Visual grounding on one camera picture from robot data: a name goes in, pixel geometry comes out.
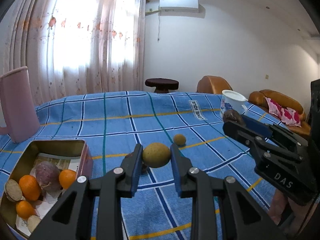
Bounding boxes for dark water chestnut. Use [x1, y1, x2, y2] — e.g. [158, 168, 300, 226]
[141, 164, 148, 173]
[222, 109, 246, 126]

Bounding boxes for small orange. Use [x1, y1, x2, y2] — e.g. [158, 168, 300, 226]
[59, 169, 76, 190]
[16, 200, 36, 220]

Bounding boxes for large purple round fruit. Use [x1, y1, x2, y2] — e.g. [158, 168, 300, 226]
[35, 161, 61, 192]

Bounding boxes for large orange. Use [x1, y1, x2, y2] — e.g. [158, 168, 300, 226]
[18, 174, 41, 201]

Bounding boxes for small brown longan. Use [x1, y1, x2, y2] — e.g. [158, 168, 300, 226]
[173, 134, 186, 147]

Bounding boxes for small brown fruit hidden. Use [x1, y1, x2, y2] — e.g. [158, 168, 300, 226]
[143, 142, 171, 168]

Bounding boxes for person's right hand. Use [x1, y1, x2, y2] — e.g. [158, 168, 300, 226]
[268, 189, 312, 227]

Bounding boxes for pink floral cushion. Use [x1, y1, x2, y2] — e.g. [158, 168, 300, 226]
[265, 98, 301, 127]

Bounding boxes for brown leather sofa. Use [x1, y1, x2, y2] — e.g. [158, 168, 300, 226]
[248, 89, 311, 140]

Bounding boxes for white blue-patterned mug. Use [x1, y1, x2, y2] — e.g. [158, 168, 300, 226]
[220, 89, 248, 118]

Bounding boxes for brown leather chair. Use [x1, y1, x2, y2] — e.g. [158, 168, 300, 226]
[197, 75, 233, 94]

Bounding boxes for pink metal tin box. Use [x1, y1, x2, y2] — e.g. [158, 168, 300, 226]
[1, 140, 93, 239]

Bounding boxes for blue plaid tablecloth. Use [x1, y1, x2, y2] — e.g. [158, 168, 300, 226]
[0, 90, 312, 240]

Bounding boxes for dark round stool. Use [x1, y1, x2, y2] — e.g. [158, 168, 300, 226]
[145, 78, 179, 94]

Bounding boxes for pink electric kettle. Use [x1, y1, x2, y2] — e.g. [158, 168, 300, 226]
[1, 66, 40, 143]

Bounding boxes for white air conditioner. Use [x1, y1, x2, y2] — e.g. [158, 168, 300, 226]
[159, 0, 199, 12]

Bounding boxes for floral sheer curtain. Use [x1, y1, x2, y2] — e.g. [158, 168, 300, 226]
[1, 0, 148, 105]

